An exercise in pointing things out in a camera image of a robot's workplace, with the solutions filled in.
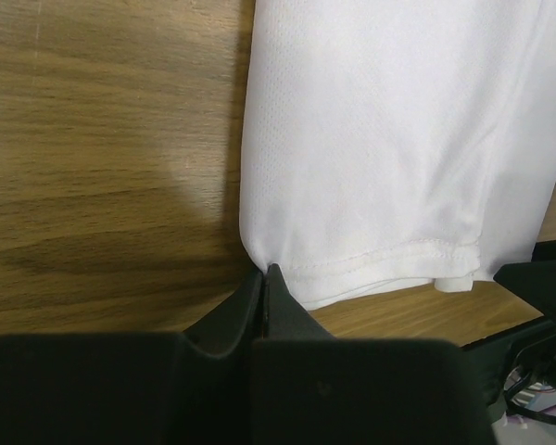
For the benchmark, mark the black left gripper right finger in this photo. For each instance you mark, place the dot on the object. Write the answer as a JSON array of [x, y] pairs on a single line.
[[282, 316]]

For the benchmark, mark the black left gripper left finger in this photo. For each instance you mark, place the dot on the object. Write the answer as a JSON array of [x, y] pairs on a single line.
[[222, 330]]

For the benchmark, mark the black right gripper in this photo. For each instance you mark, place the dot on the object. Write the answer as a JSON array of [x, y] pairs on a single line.
[[513, 360]]

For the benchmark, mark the white t shirt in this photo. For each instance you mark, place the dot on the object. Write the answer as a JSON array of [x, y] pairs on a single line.
[[392, 144]]

